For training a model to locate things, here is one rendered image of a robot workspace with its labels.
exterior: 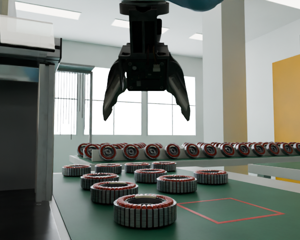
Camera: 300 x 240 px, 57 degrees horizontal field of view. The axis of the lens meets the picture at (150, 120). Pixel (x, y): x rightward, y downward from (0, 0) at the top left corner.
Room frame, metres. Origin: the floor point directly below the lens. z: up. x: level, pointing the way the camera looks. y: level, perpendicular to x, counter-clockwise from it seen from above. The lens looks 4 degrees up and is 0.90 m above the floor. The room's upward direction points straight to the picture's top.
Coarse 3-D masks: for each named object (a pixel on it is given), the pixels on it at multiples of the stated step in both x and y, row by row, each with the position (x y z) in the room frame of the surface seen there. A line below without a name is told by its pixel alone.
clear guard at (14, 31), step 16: (0, 16) 0.36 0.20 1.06; (0, 32) 0.34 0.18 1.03; (16, 32) 0.35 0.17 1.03; (32, 32) 0.36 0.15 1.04; (48, 32) 0.37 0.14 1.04; (0, 48) 0.50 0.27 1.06; (16, 48) 0.50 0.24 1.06; (32, 48) 0.33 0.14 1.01; (48, 48) 0.34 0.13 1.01; (0, 64) 0.61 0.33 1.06; (16, 64) 0.61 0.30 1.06; (32, 64) 0.61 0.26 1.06
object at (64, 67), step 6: (60, 66) 3.81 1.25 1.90; (66, 66) 3.81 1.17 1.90; (72, 66) 3.81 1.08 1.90; (78, 66) 3.81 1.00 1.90; (84, 66) 3.82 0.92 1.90; (90, 66) 3.85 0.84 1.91; (66, 72) 4.17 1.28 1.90; (72, 72) 3.99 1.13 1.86; (78, 72) 4.01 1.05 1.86; (84, 72) 4.05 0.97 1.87; (90, 72) 4.08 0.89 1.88; (90, 78) 4.08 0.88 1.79; (90, 84) 4.08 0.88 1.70; (66, 90) 3.96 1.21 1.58; (90, 90) 4.08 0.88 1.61; (66, 96) 3.96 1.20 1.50; (90, 96) 4.08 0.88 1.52; (60, 102) 3.93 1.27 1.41; (66, 102) 3.96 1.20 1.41; (90, 102) 4.08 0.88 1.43; (60, 108) 3.93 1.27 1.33; (66, 108) 3.96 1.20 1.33; (90, 108) 4.09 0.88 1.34; (60, 114) 3.93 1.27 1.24; (66, 114) 3.96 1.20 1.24; (84, 114) 4.07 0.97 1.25; (90, 114) 4.09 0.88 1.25; (60, 120) 3.93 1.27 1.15; (84, 120) 4.07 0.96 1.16; (90, 120) 4.09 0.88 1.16; (60, 126) 3.93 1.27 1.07; (84, 126) 4.07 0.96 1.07; (90, 126) 4.09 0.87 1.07; (90, 132) 4.09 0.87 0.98; (90, 138) 4.09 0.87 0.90
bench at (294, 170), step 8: (248, 168) 1.63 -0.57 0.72; (256, 168) 1.57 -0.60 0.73; (264, 168) 1.51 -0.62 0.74; (272, 168) 1.46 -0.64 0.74; (280, 168) 1.42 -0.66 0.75; (288, 168) 1.39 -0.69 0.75; (296, 168) 1.37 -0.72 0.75; (264, 176) 1.57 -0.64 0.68; (272, 176) 1.47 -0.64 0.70; (280, 176) 1.42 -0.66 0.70; (288, 176) 1.38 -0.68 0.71; (296, 176) 1.33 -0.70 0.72
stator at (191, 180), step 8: (160, 176) 0.80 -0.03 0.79; (168, 176) 0.82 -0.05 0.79; (176, 176) 0.83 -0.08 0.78; (184, 176) 0.82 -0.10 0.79; (160, 184) 0.76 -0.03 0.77; (168, 184) 0.74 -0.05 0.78; (176, 184) 0.74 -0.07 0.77; (184, 184) 0.73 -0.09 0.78; (192, 184) 0.75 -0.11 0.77; (168, 192) 0.75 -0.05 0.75; (184, 192) 0.74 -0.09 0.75
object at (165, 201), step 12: (120, 204) 0.47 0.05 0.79; (132, 204) 0.47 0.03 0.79; (144, 204) 0.51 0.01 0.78; (156, 204) 0.47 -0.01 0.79; (168, 204) 0.47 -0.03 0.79; (120, 216) 0.47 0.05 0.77; (132, 216) 0.45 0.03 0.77; (144, 216) 0.45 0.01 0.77; (156, 216) 0.45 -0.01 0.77; (168, 216) 0.47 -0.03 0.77; (144, 228) 0.45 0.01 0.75
